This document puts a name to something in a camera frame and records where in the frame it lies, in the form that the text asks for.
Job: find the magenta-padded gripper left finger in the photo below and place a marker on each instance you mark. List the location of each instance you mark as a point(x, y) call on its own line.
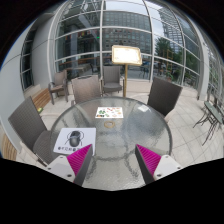
point(78, 161)

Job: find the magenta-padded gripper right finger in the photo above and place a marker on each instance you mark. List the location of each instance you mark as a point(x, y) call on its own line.
point(150, 161)

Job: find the black computer mouse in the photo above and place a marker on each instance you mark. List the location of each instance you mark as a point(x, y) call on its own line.
point(75, 138)

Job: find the white printed mouse pad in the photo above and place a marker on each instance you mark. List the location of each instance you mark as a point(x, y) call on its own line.
point(90, 136)

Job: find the tan tape roll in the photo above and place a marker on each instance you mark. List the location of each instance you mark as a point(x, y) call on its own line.
point(105, 124)

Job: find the colourful picture menu sheet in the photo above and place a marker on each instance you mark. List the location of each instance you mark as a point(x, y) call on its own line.
point(109, 112)

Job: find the grey wicker chair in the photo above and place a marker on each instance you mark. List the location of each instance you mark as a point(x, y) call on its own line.
point(60, 81)
point(165, 95)
point(25, 123)
point(86, 89)
point(111, 76)

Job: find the wooden slatted bench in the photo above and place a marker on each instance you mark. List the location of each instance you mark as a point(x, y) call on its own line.
point(41, 98)
point(8, 148)

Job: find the dark metal folding table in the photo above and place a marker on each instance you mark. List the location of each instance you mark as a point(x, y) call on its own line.
point(213, 113)

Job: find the gold menu display stand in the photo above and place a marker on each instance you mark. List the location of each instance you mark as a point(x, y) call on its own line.
point(126, 55)

